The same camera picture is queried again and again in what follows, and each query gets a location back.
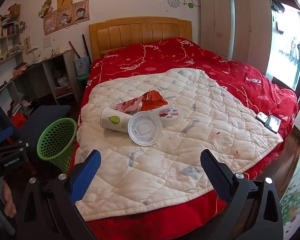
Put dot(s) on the black stick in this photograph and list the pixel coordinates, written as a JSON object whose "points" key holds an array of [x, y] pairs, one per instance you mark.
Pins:
{"points": [[87, 48]]}

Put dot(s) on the dark blue chair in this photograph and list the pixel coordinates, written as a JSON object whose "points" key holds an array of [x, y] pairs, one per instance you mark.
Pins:
{"points": [[47, 117]]}

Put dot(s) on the person's left hand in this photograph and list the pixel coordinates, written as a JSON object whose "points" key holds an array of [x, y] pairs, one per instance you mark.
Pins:
{"points": [[9, 200]]}

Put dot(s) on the white plastic lid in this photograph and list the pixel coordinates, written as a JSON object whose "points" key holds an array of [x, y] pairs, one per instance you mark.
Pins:
{"points": [[145, 128]]}

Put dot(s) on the pale blue paper bag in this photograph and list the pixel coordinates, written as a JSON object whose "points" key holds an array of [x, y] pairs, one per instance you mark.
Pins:
{"points": [[82, 66]]}

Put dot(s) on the red and white plastic wrapper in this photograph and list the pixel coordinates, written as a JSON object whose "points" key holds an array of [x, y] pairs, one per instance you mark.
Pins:
{"points": [[127, 105]]}

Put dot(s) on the green mesh wastebasket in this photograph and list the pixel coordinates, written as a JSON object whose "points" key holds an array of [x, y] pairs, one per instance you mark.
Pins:
{"points": [[55, 140]]}

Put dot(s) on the green plastic stool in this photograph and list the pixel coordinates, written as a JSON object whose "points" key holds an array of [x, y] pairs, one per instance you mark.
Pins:
{"points": [[82, 80]]}

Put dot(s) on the clear labelled plastic container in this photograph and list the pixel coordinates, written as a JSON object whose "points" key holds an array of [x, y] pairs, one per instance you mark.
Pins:
{"points": [[172, 117]]}

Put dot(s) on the black smartphone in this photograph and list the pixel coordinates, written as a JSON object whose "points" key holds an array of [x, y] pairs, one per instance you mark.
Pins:
{"points": [[273, 123]]}

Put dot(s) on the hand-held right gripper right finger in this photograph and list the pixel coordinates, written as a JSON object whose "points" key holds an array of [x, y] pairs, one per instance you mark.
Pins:
{"points": [[215, 177]]}

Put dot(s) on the red printed bedspread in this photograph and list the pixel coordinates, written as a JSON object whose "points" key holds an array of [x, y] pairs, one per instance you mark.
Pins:
{"points": [[240, 80]]}

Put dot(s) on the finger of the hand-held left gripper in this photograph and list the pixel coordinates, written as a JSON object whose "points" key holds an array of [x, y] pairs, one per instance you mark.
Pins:
{"points": [[13, 147], [3, 133]]}

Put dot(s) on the small green dot sticker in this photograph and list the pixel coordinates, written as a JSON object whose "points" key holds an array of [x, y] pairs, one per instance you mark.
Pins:
{"points": [[190, 5]]}

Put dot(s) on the grey desk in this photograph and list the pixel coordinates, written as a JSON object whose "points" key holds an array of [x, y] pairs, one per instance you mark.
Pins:
{"points": [[47, 65]]}

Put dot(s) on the white quilted blanket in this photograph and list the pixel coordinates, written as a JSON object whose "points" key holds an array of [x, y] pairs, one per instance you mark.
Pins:
{"points": [[190, 142]]}

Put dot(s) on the small black patterned circle sticker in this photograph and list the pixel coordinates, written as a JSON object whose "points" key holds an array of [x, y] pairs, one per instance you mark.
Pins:
{"points": [[174, 1]]}

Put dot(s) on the reddish brown stick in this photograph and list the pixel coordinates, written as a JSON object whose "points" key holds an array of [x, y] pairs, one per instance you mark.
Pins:
{"points": [[75, 49]]}

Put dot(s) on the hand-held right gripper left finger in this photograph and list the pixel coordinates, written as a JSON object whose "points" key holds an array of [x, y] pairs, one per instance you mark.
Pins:
{"points": [[86, 177]]}

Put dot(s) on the red snack packet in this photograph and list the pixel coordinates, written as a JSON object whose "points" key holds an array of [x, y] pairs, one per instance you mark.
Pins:
{"points": [[153, 100]]}

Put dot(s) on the row of books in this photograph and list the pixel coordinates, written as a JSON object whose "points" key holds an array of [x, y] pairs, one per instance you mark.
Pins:
{"points": [[10, 29]]}

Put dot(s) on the small white case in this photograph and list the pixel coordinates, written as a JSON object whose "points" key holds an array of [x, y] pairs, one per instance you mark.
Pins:
{"points": [[262, 117]]}

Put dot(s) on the floral printed cloth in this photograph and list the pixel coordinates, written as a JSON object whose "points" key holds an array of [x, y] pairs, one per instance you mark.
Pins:
{"points": [[293, 200]]}

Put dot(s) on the red box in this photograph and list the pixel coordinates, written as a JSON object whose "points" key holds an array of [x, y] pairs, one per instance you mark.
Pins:
{"points": [[18, 120]]}

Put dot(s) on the white paper cup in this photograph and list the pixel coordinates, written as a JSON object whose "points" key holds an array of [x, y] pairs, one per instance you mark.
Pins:
{"points": [[112, 121]]}

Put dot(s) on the wooden headboard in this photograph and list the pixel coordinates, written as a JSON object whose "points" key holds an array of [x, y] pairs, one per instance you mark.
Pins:
{"points": [[140, 33]]}

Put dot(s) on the window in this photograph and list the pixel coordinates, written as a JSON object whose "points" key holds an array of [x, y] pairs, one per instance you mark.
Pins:
{"points": [[287, 50]]}

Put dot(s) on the white wardrobe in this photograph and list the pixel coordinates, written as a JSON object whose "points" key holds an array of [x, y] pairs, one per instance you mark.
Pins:
{"points": [[222, 27]]}

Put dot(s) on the white desk lamp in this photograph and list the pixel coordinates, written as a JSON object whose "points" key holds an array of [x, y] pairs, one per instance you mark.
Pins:
{"points": [[33, 51]]}

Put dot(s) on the brown cartoon wall poster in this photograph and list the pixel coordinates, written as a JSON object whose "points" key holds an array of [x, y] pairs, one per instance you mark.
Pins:
{"points": [[65, 18]]}

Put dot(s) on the cardboard box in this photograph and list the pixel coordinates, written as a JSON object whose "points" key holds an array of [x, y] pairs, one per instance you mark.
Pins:
{"points": [[15, 9]]}

